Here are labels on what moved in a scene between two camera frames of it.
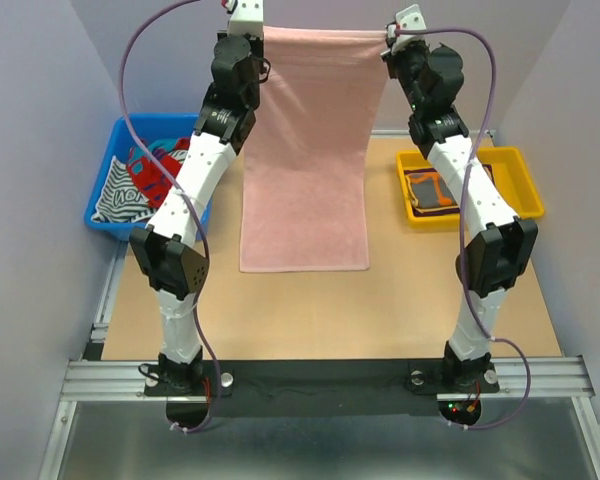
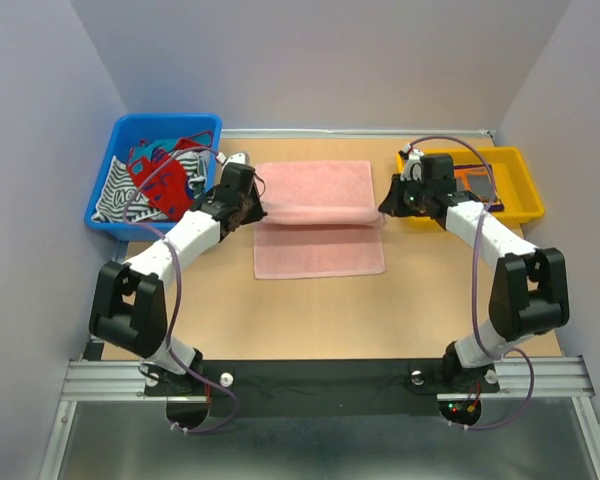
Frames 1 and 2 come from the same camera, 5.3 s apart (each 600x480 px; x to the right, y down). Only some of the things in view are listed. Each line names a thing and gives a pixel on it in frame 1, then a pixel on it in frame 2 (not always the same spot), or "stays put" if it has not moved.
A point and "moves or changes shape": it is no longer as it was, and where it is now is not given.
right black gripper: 403,51 → 394,204
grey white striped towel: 122,199 stays put
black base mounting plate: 325,388 stays put
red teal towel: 154,171 stays put
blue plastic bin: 126,131 stays put
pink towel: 306,158 moves or changes shape
